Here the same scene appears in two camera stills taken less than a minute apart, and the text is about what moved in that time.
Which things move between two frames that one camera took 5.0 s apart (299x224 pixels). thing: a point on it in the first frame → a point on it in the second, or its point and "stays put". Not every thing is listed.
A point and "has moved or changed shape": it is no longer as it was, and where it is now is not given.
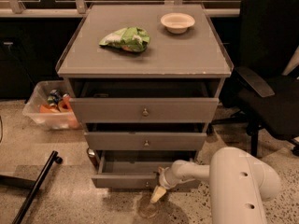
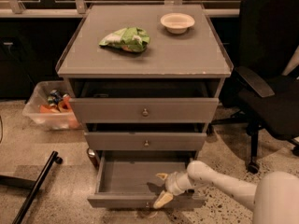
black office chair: x=262 y=97 stays put
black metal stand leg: x=27 y=184 stays put
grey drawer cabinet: x=146 y=79 stays put
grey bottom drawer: x=137 y=169 has moved or changed shape
